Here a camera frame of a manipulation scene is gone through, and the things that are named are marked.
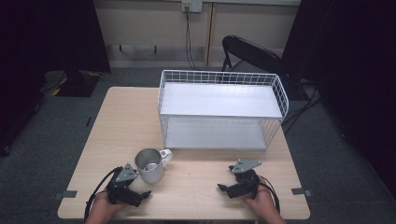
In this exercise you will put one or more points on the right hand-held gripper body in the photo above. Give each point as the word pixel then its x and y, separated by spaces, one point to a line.
pixel 247 182

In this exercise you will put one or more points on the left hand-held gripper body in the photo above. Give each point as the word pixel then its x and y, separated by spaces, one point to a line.
pixel 125 174

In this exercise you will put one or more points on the person's right hand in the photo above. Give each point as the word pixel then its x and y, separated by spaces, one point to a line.
pixel 263 202

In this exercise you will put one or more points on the person's left hand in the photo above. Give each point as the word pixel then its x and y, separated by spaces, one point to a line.
pixel 104 205

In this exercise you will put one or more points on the grey tape marker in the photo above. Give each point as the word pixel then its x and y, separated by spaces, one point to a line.
pixel 66 194
pixel 301 191

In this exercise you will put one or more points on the black floor tape strip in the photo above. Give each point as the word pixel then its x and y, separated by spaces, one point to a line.
pixel 88 121

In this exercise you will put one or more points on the stand base with yellow tape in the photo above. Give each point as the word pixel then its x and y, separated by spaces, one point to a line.
pixel 70 82

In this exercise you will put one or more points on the black folding chair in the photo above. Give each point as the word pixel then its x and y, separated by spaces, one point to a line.
pixel 249 53

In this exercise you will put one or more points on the black curtain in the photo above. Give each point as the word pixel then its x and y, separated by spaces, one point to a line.
pixel 46 37
pixel 348 62

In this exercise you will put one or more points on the white wall socket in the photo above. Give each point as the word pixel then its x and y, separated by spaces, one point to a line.
pixel 192 5

